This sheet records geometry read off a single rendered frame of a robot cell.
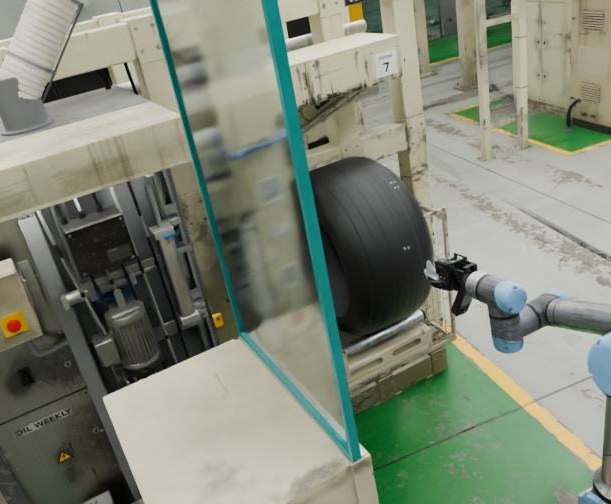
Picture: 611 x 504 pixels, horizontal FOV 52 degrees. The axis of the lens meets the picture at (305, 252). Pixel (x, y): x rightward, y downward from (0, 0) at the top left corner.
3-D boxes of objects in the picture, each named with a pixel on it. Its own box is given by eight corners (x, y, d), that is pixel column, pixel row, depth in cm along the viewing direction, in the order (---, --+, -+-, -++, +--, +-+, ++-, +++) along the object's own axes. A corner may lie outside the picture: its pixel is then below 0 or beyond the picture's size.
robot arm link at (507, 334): (541, 342, 161) (537, 304, 157) (507, 359, 157) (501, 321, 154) (519, 331, 168) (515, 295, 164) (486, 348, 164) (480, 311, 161)
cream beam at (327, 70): (251, 125, 201) (241, 79, 194) (222, 114, 222) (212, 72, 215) (405, 77, 223) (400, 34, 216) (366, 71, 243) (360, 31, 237)
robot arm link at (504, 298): (508, 323, 152) (503, 291, 149) (476, 310, 162) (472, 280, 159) (532, 310, 155) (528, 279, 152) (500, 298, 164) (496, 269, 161)
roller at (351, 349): (342, 363, 207) (340, 352, 205) (335, 357, 211) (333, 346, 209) (427, 321, 220) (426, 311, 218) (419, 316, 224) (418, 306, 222)
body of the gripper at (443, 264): (453, 251, 175) (483, 261, 165) (457, 279, 178) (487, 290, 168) (431, 260, 173) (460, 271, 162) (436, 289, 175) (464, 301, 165)
